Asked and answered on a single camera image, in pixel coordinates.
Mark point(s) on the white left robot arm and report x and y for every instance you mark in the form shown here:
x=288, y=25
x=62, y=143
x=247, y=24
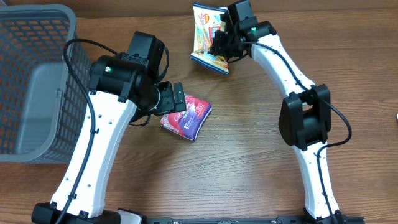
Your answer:
x=123, y=88

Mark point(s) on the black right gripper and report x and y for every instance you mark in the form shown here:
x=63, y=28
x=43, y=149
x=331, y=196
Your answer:
x=217, y=47

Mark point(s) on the red purple sanitary pad pack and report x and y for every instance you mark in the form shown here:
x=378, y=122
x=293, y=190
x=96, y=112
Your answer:
x=189, y=122

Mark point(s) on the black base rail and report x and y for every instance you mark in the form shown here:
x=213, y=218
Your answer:
x=217, y=221

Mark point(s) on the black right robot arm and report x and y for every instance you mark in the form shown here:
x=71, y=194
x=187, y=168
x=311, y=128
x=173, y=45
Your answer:
x=305, y=115

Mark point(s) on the dark grey plastic basket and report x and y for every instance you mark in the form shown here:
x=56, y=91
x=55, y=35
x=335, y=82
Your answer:
x=42, y=107

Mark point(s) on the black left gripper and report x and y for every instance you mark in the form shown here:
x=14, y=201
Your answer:
x=170, y=104

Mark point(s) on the yellow snack bag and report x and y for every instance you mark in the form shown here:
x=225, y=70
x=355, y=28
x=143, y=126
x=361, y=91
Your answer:
x=207, y=22

